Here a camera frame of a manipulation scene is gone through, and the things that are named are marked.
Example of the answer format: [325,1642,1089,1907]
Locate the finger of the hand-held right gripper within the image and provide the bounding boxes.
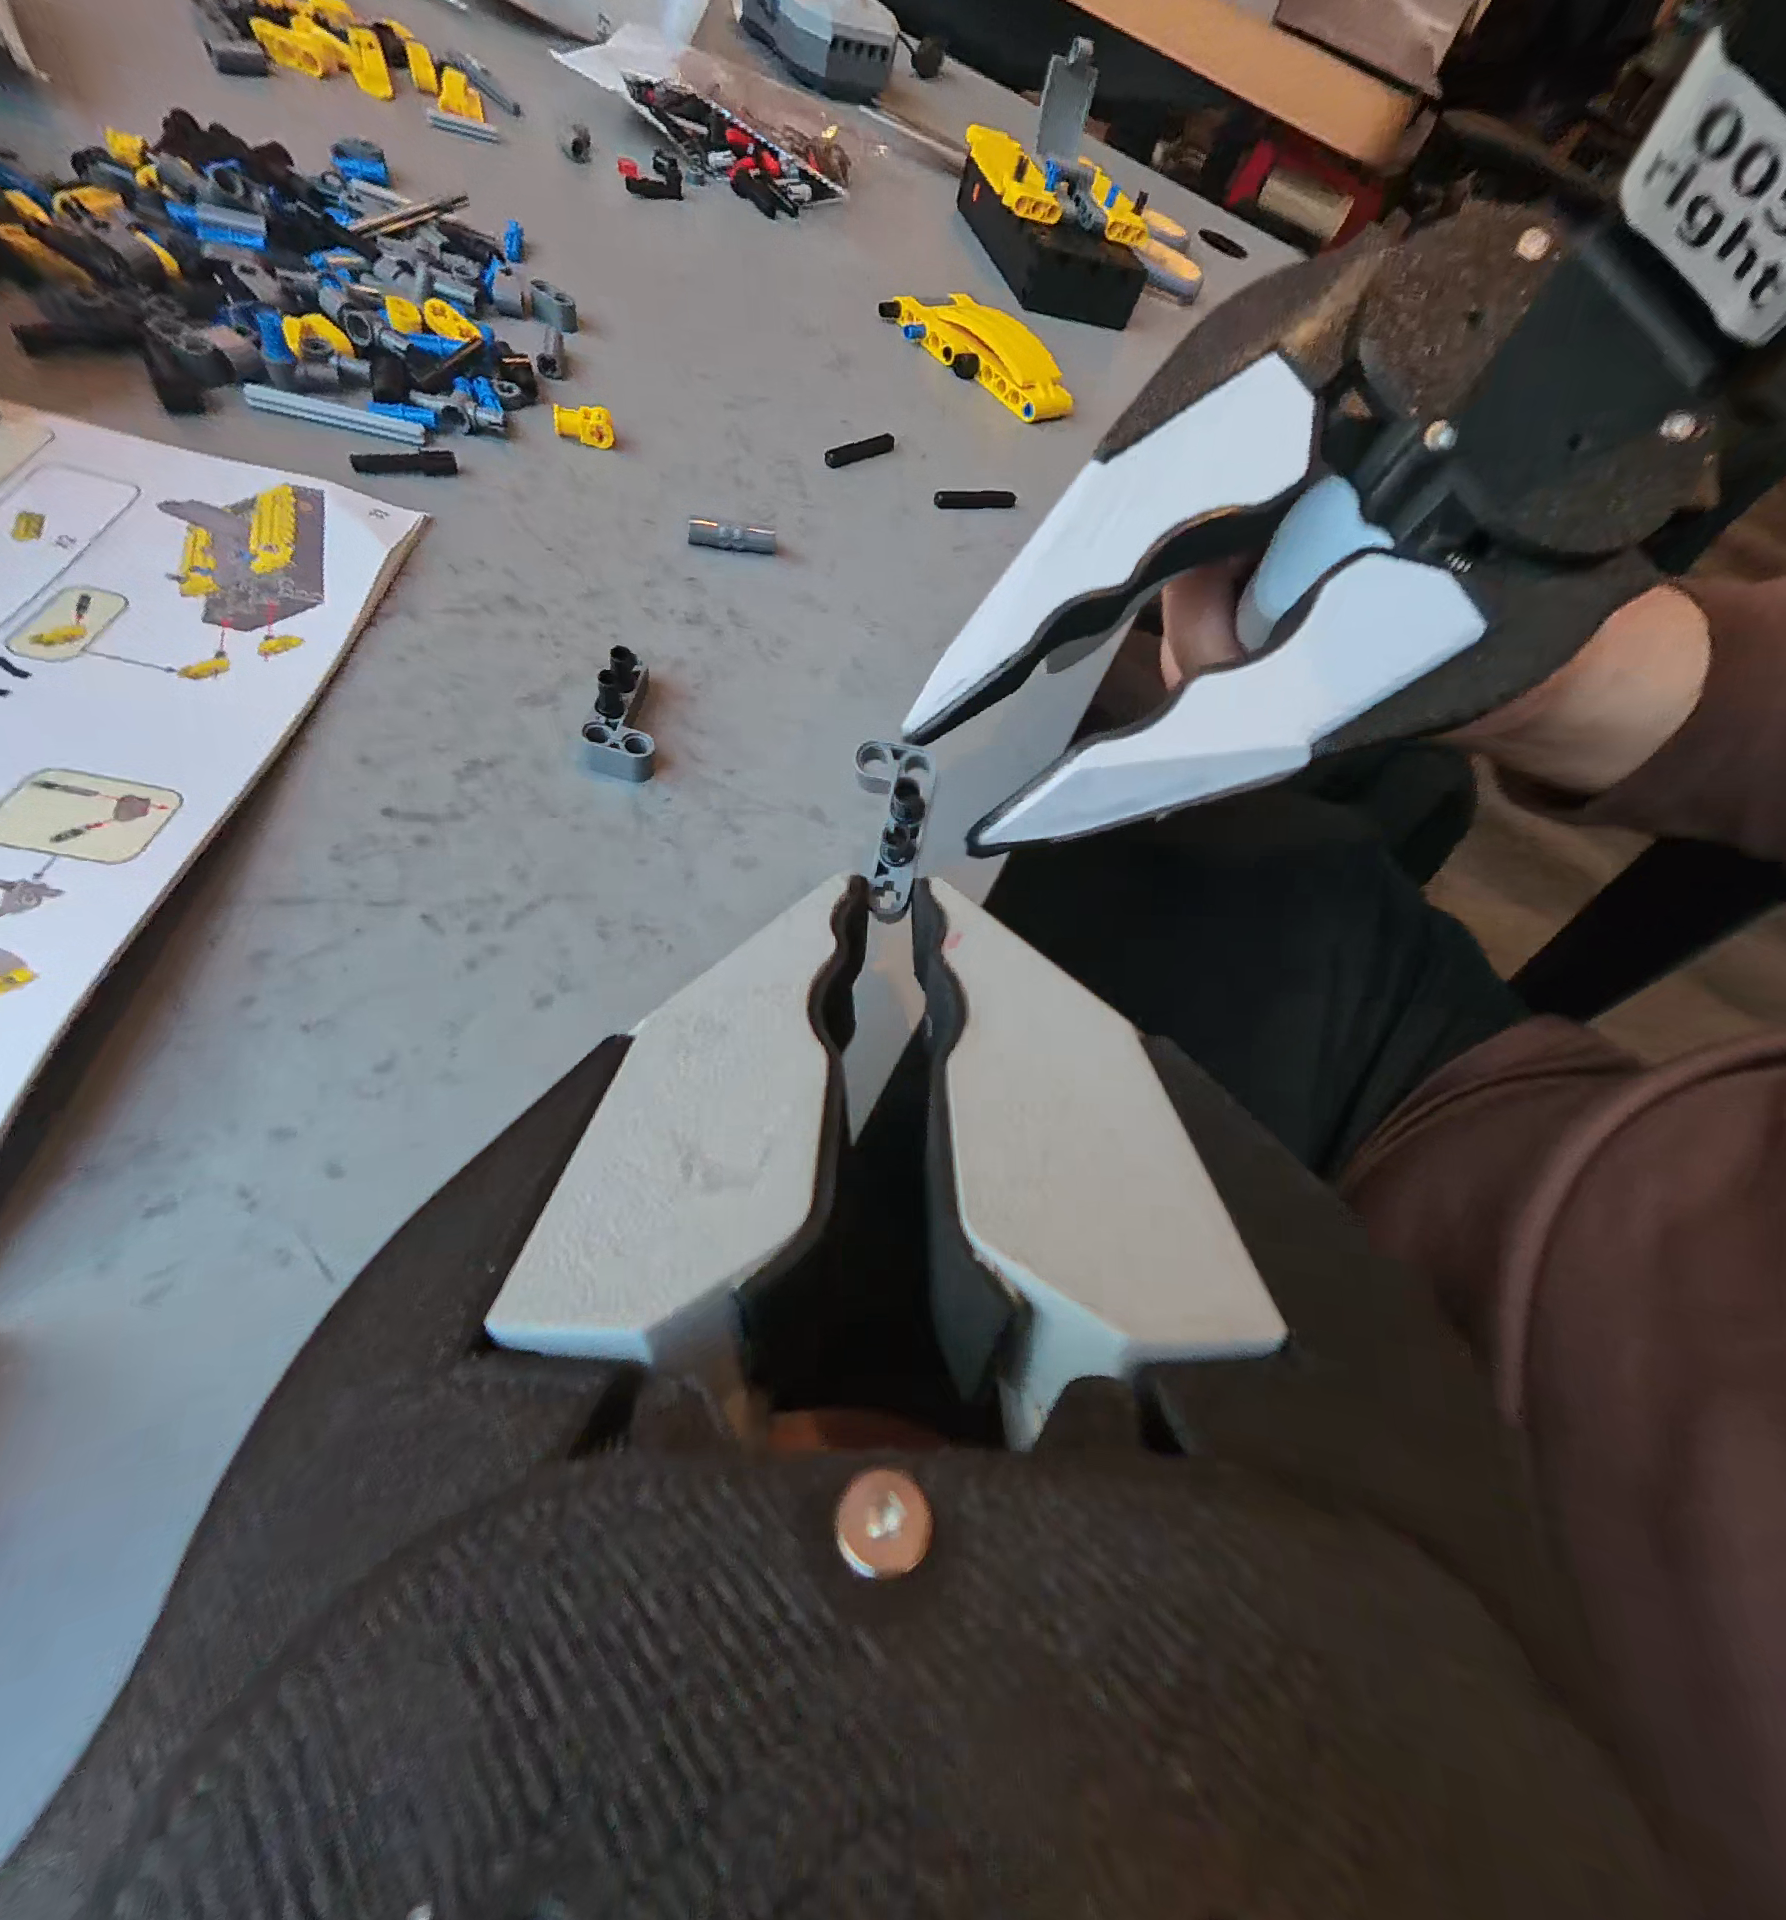
[901,354,1318,739]
[967,481,1488,858]

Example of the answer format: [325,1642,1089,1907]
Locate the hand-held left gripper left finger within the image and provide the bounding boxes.
[480,872,872,1376]

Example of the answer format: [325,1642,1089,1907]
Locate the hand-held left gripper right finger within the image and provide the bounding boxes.
[910,872,1288,1455]

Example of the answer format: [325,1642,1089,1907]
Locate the dark grey L-shaped beam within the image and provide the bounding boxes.
[583,647,656,786]
[853,739,940,920]

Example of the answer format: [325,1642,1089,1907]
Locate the person's right forearm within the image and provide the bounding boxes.
[1572,571,1786,848]

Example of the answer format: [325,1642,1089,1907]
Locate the grey desk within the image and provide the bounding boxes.
[0,0,1316,1442]

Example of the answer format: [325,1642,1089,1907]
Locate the person's right hand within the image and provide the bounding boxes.
[1162,557,1716,805]

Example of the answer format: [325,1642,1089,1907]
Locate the yellow curved panel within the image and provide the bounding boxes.
[879,295,1076,423]

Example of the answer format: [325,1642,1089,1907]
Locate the yellow and black model assembly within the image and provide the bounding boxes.
[960,34,1205,331]

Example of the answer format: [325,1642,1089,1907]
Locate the person's legs in black pants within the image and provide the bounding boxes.
[984,748,1521,1184]

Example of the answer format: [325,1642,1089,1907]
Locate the clear bag of black pieces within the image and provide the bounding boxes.
[552,21,853,211]

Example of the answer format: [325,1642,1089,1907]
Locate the grey motor block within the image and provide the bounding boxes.
[741,0,901,98]

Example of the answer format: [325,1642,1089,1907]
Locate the person's brown sweater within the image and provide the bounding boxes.
[1343,1013,1786,1920]

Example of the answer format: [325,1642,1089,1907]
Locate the open instruction booklet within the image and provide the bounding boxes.
[0,400,431,1317]

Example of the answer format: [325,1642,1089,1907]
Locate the pile of mixed small pieces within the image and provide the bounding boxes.
[0,110,586,452]

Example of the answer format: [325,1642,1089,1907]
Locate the pile of yellow beam pieces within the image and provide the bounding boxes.
[197,0,523,150]

